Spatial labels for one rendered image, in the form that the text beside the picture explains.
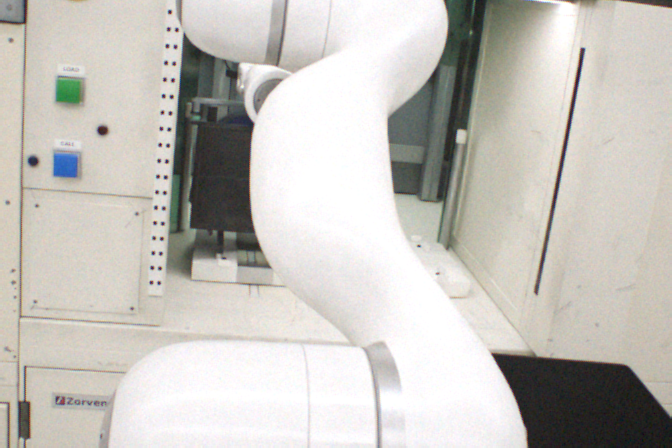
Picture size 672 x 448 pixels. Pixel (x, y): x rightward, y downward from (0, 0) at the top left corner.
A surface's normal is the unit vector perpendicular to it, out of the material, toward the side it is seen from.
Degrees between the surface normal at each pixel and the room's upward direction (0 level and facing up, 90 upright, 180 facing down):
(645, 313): 90
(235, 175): 89
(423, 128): 90
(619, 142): 90
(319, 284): 111
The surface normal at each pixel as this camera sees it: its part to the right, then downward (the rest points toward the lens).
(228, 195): 0.12, 0.26
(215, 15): -0.18, 0.43
